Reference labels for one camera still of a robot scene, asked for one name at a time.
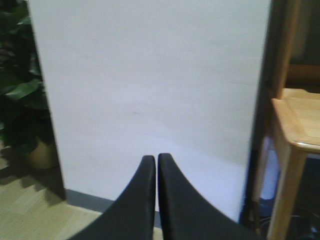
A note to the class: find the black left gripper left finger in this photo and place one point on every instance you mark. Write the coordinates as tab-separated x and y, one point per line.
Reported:
131	216

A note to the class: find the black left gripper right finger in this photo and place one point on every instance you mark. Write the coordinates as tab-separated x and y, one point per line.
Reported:
186	215

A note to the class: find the light wooden desk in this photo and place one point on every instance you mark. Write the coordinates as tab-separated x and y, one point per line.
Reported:
291	122

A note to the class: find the green potted plant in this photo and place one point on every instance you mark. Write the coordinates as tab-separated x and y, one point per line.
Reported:
25	119

